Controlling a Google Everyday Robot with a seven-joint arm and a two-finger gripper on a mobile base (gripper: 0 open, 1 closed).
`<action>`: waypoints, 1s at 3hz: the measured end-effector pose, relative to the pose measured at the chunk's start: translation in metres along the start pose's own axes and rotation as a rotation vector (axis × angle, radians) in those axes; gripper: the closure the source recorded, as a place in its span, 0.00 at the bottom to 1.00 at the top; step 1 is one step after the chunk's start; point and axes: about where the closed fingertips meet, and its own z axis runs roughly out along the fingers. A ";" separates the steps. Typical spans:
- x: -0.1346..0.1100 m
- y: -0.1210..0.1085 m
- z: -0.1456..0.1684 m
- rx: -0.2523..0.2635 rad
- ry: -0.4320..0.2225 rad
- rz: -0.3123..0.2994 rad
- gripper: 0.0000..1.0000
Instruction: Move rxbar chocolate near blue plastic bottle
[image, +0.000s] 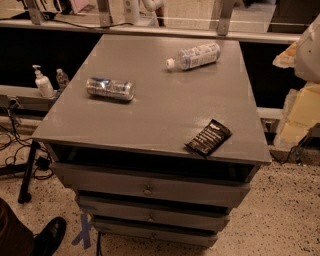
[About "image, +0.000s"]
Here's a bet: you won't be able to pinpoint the small clear bottle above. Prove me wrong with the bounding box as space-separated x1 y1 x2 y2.
56 68 70 90

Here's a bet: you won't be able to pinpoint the black leather shoe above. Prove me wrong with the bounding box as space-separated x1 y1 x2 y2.
30 217 67 256

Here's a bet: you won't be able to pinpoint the brown trouser leg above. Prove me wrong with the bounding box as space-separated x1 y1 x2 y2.
0 198 34 256

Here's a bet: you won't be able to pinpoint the grey drawer cabinet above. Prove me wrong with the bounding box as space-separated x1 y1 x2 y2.
33 35 271 247

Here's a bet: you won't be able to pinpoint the blue tape cross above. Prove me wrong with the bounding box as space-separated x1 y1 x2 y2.
71 213 92 249

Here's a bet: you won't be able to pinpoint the black floor cables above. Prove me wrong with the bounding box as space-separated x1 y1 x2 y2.
0 99 54 181

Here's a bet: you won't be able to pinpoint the clear plastic water bottle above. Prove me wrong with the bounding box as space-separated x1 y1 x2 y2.
166 42 221 71

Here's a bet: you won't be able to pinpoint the white pump soap bottle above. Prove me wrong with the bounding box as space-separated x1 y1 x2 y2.
33 65 54 98

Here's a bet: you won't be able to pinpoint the black stand leg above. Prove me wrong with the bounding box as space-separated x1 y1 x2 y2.
18 141 40 204

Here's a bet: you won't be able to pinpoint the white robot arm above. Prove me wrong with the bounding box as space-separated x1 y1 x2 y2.
273 14 320 83

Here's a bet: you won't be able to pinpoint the crushed silver drink can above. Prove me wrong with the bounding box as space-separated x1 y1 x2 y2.
86 78 135 102

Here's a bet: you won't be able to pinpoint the black rxbar chocolate wrapper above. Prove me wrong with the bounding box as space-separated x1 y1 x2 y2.
185 119 232 158

